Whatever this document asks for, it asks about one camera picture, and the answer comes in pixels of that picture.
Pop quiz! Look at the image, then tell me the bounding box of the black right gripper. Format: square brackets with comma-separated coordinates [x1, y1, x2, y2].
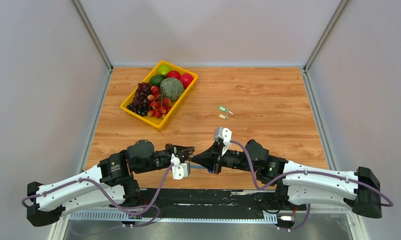
[192, 140, 257, 175]

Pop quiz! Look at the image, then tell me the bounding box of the keyring bunch with blue tag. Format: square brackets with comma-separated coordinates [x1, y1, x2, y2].
[188, 157, 214, 174]

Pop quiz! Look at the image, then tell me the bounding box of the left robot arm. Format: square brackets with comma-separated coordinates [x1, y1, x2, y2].
[21, 139, 195, 227]

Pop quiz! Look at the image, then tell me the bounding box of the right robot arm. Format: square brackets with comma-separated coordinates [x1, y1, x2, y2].
[192, 139, 383, 219]

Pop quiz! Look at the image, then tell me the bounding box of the yellow plastic fruit tray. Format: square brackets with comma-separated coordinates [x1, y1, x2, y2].
[120, 60, 198, 130]

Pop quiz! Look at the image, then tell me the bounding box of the green key tag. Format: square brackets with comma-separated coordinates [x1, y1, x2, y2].
[218, 105, 229, 114]

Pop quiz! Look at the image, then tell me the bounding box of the dark grape bunch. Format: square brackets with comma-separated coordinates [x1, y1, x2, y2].
[126, 82, 152, 117]

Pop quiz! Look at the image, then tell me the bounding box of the green cantaloupe melon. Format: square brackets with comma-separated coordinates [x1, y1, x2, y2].
[159, 77, 185, 102]

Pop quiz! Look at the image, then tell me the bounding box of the pink red fruit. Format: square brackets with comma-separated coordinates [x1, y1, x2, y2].
[179, 73, 194, 89]

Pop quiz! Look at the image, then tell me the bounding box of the dark green lime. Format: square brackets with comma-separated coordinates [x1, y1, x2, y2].
[149, 74, 166, 87]

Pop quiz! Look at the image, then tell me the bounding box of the red apple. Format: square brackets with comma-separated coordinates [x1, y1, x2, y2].
[166, 70, 181, 80]

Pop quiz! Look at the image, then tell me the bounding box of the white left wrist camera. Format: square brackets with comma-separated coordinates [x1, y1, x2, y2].
[170, 154, 191, 180]

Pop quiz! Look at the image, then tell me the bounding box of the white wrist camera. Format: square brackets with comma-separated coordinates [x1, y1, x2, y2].
[170, 154, 191, 180]
[214, 126, 233, 156]

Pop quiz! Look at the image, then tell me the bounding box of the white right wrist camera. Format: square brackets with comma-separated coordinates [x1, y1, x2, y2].
[214, 126, 233, 156]

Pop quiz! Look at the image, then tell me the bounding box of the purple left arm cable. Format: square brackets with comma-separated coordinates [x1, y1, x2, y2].
[21, 161, 175, 229]

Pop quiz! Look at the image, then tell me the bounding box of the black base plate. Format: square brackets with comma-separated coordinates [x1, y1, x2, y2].
[142, 188, 295, 220]

